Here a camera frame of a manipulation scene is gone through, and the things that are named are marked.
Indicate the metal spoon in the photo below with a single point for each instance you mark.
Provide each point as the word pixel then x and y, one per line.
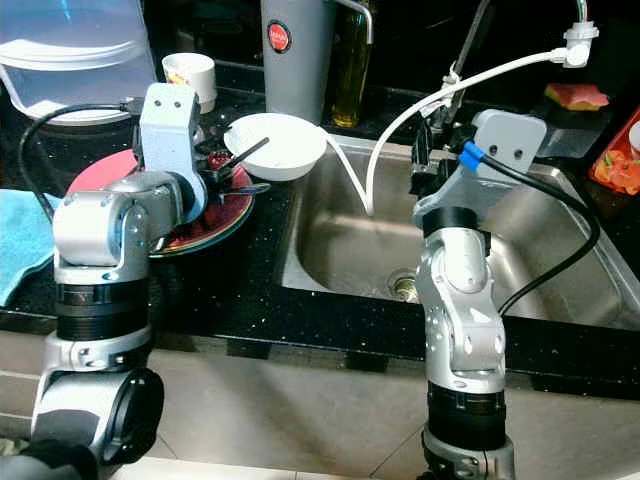
pixel 250 187

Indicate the chrome faucet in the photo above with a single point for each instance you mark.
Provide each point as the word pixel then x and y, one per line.
pixel 465 45

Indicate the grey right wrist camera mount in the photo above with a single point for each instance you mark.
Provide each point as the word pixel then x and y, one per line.
pixel 510 140

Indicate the red peach package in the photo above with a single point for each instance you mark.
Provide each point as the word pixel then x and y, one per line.
pixel 618 160

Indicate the green rimmed plate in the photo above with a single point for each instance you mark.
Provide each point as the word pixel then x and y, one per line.
pixel 225 232

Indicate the teal towel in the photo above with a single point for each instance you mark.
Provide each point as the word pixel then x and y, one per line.
pixel 25 240

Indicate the white bowl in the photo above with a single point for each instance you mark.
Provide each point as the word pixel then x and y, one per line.
pixel 285 150

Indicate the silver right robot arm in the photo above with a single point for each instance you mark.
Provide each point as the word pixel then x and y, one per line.
pixel 460 300

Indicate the stainless steel sink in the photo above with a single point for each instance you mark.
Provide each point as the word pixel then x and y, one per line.
pixel 335 250

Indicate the clear sponge tray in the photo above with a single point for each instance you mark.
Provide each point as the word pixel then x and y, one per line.
pixel 575 135

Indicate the clear plastic container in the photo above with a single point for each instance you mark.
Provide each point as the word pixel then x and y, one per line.
pixel 70 50

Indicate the olive oil bottle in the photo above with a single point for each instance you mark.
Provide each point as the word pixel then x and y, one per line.
pixel 352 80

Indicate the grey canister with red logo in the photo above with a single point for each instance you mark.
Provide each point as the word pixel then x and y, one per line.
pixel 295 70

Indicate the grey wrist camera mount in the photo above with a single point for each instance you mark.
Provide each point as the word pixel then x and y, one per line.
pixel 170 125
pixel 510 140

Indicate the pink round plate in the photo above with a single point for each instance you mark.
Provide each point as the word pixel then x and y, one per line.
pixel 100 175

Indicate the red green watermelon sponge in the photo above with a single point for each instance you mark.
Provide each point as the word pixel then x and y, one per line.
pixel 575 95

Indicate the small white printed cup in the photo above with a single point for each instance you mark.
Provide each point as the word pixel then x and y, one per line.
pixel 190 75

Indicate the metal sink drain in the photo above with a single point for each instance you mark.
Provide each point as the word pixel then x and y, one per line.
pixel 405 287

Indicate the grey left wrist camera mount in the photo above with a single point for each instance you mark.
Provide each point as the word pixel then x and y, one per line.
pixel 170 125

